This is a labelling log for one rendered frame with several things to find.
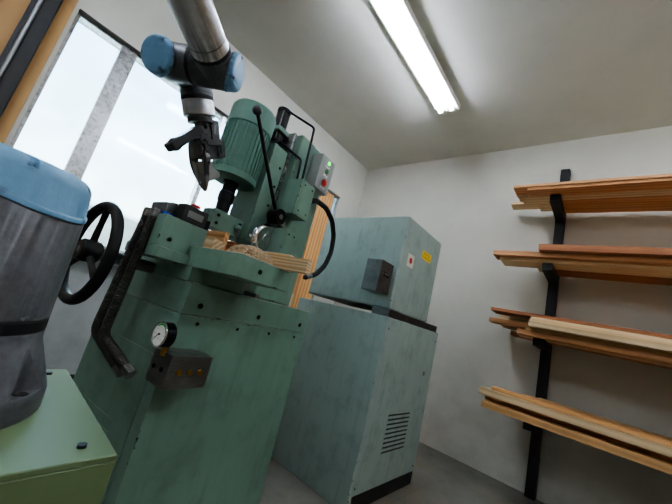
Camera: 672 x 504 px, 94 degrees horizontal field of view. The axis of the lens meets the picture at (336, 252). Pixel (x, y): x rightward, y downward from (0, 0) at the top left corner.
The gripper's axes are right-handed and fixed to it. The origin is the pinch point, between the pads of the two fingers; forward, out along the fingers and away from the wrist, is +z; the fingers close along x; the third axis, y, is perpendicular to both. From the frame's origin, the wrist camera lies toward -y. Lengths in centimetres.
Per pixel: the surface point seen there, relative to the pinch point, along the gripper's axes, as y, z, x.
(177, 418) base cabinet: -23, 62, -10
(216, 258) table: -9.1, 18.8, -16.6
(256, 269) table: -3.7, 22.0, -25.9
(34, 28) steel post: 6, -84, 143
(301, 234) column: 47, 23, 3
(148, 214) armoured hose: -14.5, 7.0, 5.5
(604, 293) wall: 217, 83, -122
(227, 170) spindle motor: 15.1, -5.3, 7.2
